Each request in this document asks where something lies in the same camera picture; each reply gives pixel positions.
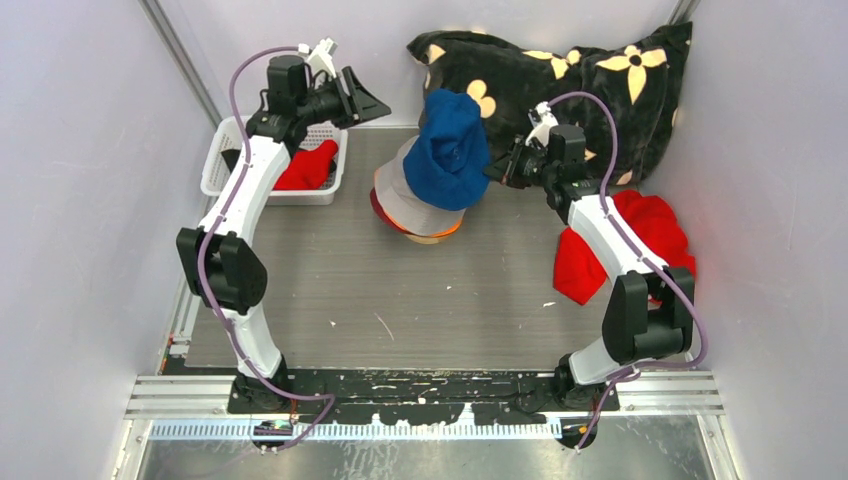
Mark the black floral plush pillow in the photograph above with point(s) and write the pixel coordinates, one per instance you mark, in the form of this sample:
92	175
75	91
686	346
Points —
640	84

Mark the white plastic basket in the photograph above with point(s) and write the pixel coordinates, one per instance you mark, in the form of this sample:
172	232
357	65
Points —
215	172

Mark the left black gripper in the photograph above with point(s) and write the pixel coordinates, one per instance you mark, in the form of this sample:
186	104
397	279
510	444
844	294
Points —
362	105

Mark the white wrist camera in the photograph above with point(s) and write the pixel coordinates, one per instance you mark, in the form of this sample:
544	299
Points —
542	121
320	57

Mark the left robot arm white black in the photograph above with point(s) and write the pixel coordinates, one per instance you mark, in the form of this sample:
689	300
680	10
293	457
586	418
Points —
217	257

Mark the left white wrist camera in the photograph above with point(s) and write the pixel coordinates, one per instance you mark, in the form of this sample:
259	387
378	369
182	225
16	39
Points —
320	57

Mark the red cloth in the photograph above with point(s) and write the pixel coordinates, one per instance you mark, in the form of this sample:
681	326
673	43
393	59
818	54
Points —
577	273

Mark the blue hat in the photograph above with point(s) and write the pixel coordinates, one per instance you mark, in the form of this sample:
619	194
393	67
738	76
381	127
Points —
445	165

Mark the wooden hat stand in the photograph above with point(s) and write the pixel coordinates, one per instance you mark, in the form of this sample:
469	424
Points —
423	237

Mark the aluminium rail frame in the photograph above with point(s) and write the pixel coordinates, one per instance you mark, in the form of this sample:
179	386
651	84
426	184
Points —
345	293

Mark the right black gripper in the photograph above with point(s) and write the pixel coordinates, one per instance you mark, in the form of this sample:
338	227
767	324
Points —
507	171

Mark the black hat in basket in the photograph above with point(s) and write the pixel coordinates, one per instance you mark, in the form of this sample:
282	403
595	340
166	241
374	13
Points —
230	158

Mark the grey white hat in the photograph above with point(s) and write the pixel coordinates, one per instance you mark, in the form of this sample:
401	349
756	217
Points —
396	196

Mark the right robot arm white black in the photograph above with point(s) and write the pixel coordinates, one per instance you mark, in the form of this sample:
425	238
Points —
646	318

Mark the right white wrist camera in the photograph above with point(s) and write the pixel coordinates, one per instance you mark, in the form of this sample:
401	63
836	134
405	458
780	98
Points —
542	121

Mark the dark red bucket hat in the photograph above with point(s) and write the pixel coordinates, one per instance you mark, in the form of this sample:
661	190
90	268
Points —
381	215

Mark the orange hat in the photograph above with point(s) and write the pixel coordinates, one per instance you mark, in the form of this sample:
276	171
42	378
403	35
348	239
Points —
428	223

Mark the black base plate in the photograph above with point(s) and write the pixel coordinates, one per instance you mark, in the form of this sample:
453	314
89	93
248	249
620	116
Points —
422	397

